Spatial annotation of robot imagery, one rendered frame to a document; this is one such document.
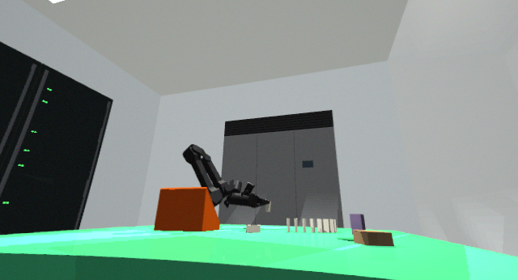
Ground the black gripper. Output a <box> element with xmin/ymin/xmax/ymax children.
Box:
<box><xmin>238</xmin><ymin>193</ymin><xmax>270</xmax><ymax>208</ymax></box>

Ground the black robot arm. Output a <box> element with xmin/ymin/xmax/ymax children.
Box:
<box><xmin>183</xmin><ymin>144</ymin><xmax>255</xmax><ymax>207</ymax></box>

